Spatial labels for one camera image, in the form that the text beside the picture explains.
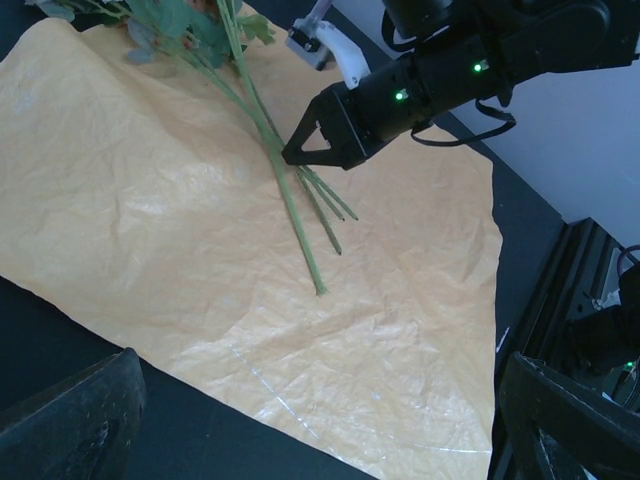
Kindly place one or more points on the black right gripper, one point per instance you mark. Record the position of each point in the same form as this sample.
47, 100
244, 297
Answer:
333, 114

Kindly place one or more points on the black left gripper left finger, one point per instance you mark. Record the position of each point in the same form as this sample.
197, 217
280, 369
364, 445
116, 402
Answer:
81, 428

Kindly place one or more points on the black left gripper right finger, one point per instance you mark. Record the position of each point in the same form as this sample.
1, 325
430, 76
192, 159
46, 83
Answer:
559, 429

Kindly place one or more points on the pastel artificial flower bunch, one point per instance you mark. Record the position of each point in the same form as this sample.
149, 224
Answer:
250, 100

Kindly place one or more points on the orange wrapping paper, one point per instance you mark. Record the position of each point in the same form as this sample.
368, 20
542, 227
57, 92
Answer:
391, 371

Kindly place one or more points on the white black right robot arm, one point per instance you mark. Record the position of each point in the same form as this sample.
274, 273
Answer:
448, 53

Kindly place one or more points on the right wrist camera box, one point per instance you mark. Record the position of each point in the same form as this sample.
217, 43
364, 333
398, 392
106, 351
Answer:
323, 47

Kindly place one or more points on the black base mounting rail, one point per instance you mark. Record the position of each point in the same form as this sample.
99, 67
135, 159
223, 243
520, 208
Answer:
583, 317

